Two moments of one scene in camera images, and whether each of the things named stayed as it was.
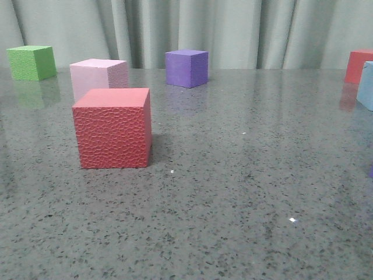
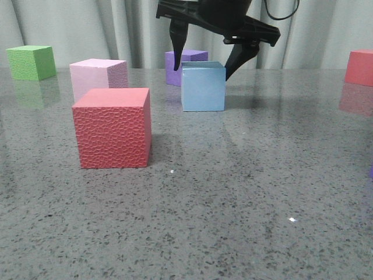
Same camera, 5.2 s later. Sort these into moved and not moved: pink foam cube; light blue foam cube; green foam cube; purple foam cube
Moved: light blue foam cube
Not moved: green foam cube; purple foam cube; pink foam cube
